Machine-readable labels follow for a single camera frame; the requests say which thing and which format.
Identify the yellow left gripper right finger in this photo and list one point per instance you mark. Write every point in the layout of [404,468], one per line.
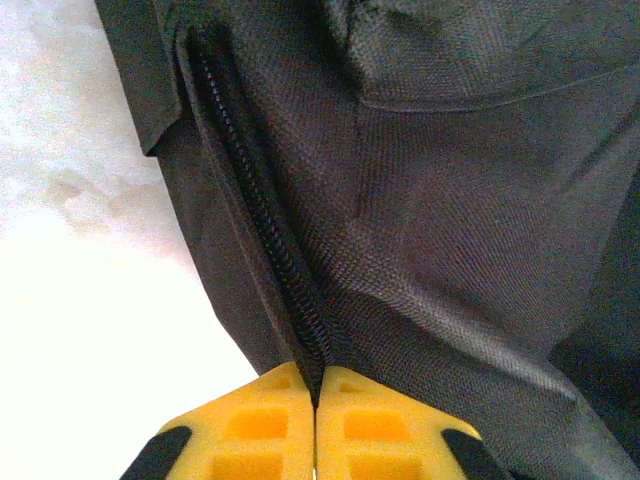
[380,435]

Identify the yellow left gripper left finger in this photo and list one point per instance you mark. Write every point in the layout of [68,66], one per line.
[250,435]

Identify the black backpack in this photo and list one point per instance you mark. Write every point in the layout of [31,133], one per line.
[425,200]

